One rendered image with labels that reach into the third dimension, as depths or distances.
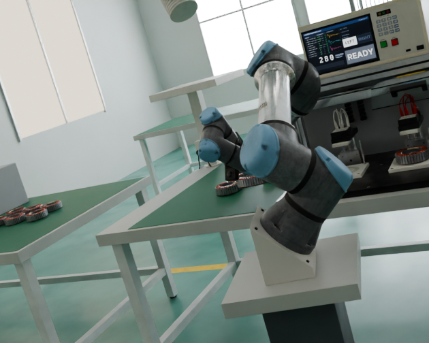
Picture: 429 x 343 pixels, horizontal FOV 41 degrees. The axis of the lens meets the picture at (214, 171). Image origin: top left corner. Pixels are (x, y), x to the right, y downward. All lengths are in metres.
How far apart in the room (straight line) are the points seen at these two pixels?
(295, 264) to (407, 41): 1.04
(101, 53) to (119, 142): 1.31
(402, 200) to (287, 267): 0.59
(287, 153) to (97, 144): 6.89
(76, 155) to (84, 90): 0.96
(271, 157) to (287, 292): 0.31
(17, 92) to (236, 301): 6.08
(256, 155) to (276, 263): 0.27
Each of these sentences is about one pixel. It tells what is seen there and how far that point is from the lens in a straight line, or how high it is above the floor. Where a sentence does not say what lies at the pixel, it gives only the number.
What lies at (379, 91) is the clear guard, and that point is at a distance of 1.94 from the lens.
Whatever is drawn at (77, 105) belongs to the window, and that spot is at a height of 1.18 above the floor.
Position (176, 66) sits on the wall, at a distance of 9.61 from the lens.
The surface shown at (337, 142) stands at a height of 0.88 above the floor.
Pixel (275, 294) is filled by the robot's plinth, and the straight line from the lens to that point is 1.36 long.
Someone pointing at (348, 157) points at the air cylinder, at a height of 0.80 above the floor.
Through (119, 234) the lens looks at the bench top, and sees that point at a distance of 2.32.
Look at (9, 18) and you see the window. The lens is 7.52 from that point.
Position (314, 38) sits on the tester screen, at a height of 1.27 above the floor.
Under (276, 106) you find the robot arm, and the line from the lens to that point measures 1.46.
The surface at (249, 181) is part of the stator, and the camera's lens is 2.13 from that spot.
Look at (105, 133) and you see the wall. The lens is 8.32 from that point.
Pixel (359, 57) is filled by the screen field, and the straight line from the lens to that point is 2.19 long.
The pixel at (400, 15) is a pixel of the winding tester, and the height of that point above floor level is 1.26.
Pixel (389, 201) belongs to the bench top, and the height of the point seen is 0.73.
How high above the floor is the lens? 1.30
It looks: 11 degrees down
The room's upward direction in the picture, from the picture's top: 16 degrees counter-clockwise
